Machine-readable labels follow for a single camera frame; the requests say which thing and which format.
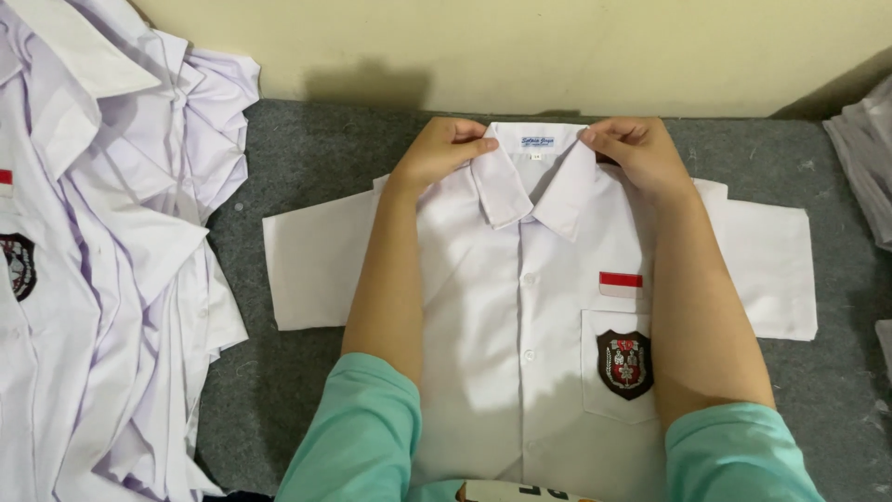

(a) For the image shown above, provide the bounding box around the pile of white shirts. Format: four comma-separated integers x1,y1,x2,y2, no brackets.
0,0,262,502

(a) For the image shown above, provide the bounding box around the grey felt mat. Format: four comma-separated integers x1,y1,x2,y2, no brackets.
195,98,892,502

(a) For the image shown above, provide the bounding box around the person's teal long-sleeved top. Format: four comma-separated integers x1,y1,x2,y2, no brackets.
275,352,826,502

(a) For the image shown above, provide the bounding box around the stack of grey folded cloth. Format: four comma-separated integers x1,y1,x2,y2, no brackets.
822,75,892,253

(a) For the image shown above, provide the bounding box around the person's left hand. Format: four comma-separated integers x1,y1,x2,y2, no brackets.
389,116,500,205

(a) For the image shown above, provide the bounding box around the white school shirt with badge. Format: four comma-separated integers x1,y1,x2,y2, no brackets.
262,122,819,502

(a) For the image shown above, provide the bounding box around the person's right hand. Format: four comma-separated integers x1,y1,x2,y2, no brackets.
579,116,698,205

